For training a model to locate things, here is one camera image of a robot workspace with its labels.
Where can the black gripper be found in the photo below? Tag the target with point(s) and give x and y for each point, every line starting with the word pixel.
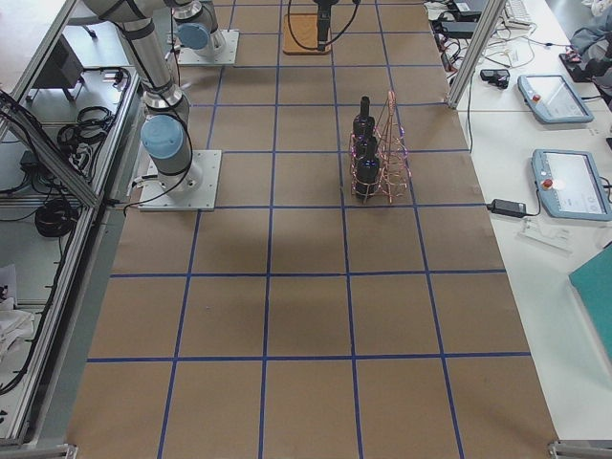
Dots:
pixel 323 7

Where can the dark wine bottle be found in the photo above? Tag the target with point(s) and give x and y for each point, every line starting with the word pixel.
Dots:
pixel 366 146
pixel 363 123
pixel 366 175

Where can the wooden tray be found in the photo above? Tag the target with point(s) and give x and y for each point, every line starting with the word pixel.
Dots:
pixel 300 35

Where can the far teach pendant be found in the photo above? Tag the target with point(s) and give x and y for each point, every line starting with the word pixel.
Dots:
pixel 553 99

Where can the teach pendant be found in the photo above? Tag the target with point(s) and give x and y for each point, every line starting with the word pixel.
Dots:
pixel 569 185
pixel 553 99

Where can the black power adapter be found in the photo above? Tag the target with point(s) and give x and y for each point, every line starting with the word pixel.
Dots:
pixel 507 208

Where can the near teach pendant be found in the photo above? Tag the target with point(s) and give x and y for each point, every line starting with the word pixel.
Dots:
pixel 569 185

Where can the teal board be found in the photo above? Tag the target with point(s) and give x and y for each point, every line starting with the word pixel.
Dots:
pixel 592 281

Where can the copper wire bottle basket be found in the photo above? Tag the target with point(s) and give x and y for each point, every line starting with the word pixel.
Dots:
pixel 394 174

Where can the aluminium frame post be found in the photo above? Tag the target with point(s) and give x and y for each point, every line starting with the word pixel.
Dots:
pixel 480 39

